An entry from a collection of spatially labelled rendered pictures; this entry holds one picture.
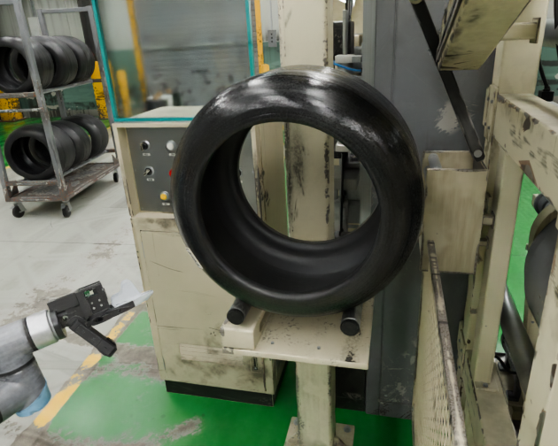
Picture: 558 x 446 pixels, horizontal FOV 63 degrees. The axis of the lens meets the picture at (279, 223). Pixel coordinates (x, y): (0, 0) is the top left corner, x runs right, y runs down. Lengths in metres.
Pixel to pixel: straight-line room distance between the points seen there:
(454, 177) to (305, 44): 0.52
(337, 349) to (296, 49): 0.78
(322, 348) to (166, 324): 1.03
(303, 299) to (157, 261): 0.99
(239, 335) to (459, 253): 0.63
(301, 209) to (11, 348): 0.81
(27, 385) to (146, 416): 1.21
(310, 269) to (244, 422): 1.02
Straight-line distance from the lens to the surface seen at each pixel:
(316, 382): 1.72
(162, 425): 2.23
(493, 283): 1.41
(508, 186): 1.30
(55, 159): 4.68
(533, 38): 1.11
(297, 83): 0.93
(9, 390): 1.12
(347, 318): 1.10
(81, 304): 1.07
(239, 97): 0.96
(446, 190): 1.26
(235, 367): 2.09
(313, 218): 1.38
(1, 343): 1.10
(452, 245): 1.33
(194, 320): 2.01
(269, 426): 2.13
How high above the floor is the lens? 1.54
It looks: 22 degrees down
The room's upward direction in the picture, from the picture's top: 3 degrees counter-clockwise
